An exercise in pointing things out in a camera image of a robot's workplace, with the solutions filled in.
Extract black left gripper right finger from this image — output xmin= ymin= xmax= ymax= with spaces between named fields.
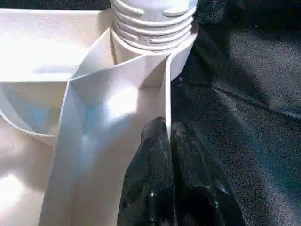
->
xmin=170 ymin=121 xmax=246 ymax=226

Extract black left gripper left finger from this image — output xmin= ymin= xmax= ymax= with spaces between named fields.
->
xmin=116 ymin=116 xmax=176 ymax=226

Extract white plastic table leg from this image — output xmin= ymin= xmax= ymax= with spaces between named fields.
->
xmin=109 ymin=0 xmax=199 ymax=52

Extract white plastic table top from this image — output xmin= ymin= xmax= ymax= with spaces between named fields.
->
xmin=0 ymin=8 xmax=199 ymax=226

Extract black work surface mat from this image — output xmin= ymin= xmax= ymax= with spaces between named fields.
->
xmin=0 ymin=0 xmax=301 ymax=226

